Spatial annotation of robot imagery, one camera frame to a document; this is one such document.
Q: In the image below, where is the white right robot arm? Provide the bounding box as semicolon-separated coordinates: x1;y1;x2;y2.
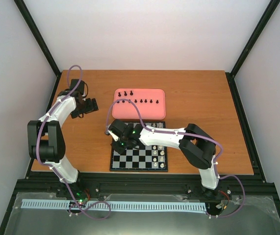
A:
105;119;223;191

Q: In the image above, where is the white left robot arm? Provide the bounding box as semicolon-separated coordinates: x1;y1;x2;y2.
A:
27;79;98;197

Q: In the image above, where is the white chess pieces row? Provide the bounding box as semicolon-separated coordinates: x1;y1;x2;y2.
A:
149;122;166;169

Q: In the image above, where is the black and white chessboard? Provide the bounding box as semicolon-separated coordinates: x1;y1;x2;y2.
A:
110;122;162;172

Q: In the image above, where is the pink plastic tray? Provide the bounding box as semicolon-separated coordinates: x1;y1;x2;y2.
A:
112;88;166;120

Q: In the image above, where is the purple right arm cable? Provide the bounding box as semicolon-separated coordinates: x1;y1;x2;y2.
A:
104;98;246;218

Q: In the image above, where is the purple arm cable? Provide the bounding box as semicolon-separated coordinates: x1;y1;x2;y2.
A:
36;65;112;221
104;98;246;218

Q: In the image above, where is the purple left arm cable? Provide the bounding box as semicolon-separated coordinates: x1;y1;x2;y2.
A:
36;65;112;221

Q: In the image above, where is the black aluminium frame rail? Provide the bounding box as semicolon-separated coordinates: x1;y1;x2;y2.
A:
13;172;279;199

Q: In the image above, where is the light blue slotted cable duct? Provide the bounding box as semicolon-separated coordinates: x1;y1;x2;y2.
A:
21;199;206;213

